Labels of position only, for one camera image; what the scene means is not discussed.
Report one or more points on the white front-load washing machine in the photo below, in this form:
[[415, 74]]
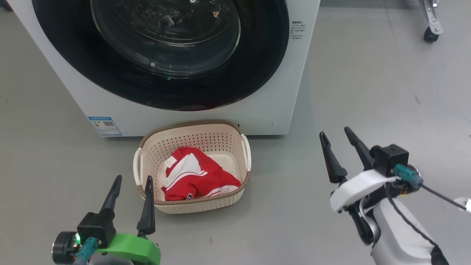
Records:
[[279, 110]]

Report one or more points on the red and white garment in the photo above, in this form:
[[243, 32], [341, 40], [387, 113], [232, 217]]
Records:
[[198, 176]]

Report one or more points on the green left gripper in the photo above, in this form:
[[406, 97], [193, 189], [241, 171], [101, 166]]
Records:
[[136, 248]]

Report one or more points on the black caster wheel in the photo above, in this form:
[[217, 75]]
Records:
[[430, 35]]

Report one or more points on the cream perforated laundry basket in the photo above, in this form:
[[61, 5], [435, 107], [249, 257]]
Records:
[[206, 140]]

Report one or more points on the metal frame leg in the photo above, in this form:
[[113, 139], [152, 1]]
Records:
[[431, 14]]

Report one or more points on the dark wheel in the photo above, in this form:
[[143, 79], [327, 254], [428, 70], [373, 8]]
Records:
[[5, 4]]

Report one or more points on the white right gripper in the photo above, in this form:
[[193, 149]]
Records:
[[357, 189]]

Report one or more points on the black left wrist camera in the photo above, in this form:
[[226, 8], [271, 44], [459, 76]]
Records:
[[95, 228]]

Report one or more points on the round white filter cover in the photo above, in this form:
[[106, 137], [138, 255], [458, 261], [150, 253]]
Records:
[[259, 126]]

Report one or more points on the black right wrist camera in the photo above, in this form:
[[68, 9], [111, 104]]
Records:
[[390, 158]]

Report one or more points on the washing machine door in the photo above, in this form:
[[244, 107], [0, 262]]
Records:
[[66, 55]]

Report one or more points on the printed text label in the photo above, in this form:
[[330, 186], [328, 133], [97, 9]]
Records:
[[296, 30]]

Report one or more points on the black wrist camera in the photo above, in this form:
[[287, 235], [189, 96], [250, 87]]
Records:
[[390, 158], [95, 228]]

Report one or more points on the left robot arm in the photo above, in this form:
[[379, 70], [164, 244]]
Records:
[[64, 248]]

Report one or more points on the blue energy label sticker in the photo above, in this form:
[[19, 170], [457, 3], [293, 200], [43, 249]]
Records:
[[105, 126]]

